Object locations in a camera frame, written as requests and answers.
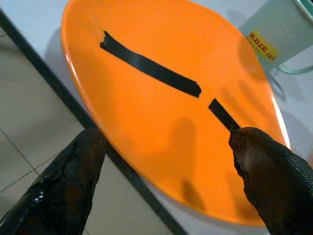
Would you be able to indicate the teal plate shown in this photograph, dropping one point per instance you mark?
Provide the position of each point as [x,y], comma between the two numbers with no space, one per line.
[307,6]

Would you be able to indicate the orange bowl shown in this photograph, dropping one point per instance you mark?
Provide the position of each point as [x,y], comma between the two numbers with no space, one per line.
[159,122]

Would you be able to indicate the short black tape strip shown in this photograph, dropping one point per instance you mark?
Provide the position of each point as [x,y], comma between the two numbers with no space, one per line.
[223,115]

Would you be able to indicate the long black tape strip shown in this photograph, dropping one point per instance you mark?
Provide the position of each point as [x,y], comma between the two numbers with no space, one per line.
[146,66]

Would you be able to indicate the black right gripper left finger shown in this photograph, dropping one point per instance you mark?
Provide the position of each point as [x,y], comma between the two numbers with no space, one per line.
[61,191]

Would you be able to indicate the frosted glass cup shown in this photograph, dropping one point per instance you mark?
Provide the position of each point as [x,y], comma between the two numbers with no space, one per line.
[281,27]

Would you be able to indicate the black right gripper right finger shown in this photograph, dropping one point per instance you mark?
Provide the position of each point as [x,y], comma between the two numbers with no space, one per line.
[276,186]

